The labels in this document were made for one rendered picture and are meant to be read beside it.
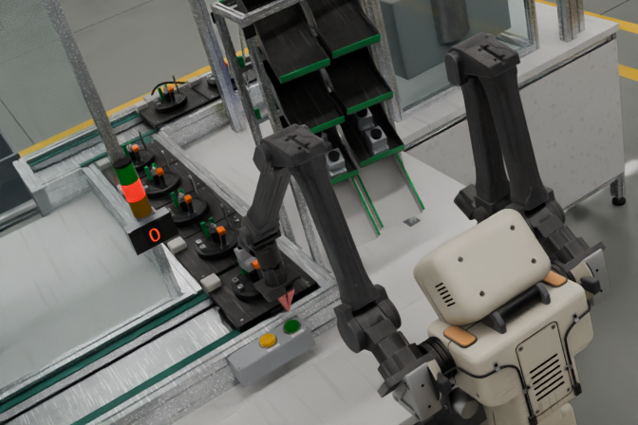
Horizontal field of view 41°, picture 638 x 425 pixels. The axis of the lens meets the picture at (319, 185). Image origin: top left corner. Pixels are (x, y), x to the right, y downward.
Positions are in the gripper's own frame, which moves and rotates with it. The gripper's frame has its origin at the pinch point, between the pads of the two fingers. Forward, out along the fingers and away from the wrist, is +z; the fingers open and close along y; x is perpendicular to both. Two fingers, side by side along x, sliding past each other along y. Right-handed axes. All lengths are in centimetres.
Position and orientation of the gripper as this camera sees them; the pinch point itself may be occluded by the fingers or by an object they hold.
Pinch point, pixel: (287, 307)
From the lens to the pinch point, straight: 211.6
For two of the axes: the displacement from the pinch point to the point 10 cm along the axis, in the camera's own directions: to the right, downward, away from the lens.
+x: 5.0, 3.3, -8.0
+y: -8.3, 4.5, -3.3
